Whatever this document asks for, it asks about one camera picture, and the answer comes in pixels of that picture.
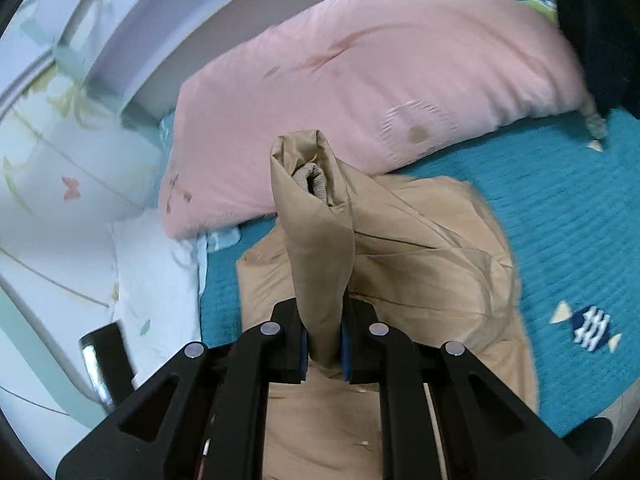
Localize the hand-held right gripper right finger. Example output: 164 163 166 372
340 297 601 480

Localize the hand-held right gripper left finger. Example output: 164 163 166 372
55 299 308 480

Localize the tan jacket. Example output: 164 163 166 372
235 129 541 480

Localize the white pillow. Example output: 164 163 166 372
106 209 209 353

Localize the black glossy object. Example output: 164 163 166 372
78 323 137 409

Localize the teal quilted blanket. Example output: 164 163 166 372
160 107 640 441

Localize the white floral cloth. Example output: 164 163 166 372
0 0 173 431

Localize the pale green cloth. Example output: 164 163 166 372
517 0 557 24

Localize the dark navy jacket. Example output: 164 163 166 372
547 0 640 117

